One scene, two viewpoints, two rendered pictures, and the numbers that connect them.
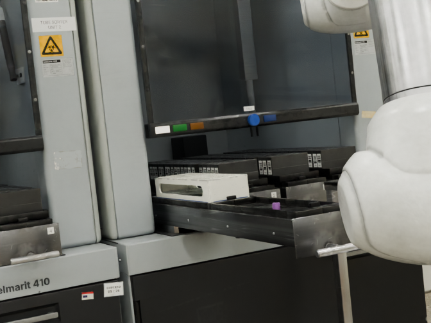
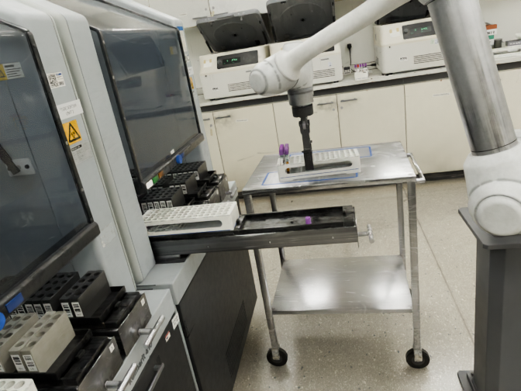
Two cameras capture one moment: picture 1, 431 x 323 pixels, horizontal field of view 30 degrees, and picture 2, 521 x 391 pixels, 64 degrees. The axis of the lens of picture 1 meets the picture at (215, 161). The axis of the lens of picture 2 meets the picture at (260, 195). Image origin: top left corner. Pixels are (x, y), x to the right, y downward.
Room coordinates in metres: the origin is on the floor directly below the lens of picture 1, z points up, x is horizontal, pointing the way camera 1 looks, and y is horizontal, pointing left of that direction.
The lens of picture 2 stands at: (0.92, 0.83, 1.32)
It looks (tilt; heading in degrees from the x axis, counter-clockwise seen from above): 20 degrees down; 309
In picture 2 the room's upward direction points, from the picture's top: 10 degrees counter-clockwise
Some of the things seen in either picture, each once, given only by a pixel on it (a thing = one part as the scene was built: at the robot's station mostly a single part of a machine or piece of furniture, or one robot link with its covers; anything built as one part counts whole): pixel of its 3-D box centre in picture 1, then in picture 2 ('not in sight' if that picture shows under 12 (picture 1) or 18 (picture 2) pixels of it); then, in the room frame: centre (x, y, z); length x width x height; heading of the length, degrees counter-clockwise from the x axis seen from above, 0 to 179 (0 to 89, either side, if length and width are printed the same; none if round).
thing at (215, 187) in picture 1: (199, 189); (188, 221); (1.85, 0.04, 0.83); 0.30 x 0.10 x 0.06; 27
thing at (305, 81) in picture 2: not in sight; (295, 65); (1.70, -0.44, 1.21); 0.13 x 0.11 x 0.16; 89
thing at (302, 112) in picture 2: not in sight; (303, 117); (1.70, -0.45, 1.03); 0.08 x 0.07 x 0.09; 120
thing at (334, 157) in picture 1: (337, 159); (201, 171); (2.14, -0.32, 0.85); 0.12 x 0.02 x 0.06; 116
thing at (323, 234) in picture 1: (239, 217); (248, 232); (1.69, -0.04, 0.78); 0.73 x 0.14 x 0.09; 27
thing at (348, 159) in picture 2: not in sight; (318, 164); (1.67, -0.47, 0.85); 0.30 x 0.10 x 0.06; 30
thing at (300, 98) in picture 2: not in sight; (301, 96); (1.70, -0.45, 1.11); 0.09 x 0.09 x 0.06
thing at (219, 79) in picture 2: not in sight; (237, 54); (3.30, -2.14, 1.22); 0.62 x 0.56 x 0.64; 115
